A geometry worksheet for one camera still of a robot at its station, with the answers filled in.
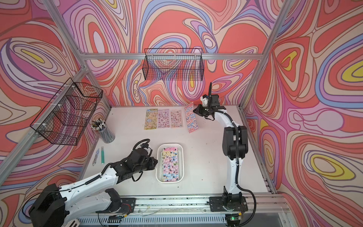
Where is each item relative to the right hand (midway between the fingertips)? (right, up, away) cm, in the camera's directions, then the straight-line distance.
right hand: (194, 113), depth 98 cm
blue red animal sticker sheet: (-2, -3, 0) cm, 4 cm away
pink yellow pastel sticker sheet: (-16, -32, -14) cm, 38 cm away
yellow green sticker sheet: (-33, -6, +10) cm, 35 cm away
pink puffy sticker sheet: (-24, -3, +13) cm, 27 cm away
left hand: (-22, -30, -16) cm, 40 cm away
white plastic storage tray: (-23, -32, -12) cm, 41 cm away
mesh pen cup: (-59, -16, -4) cm, 62 cm away
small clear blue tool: (-65, -31, -9) cm, 72 cm away
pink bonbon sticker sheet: (-13, -5, +13) cm, 19 cm away
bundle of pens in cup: (-61, -8, -11) cm, 63 cm away
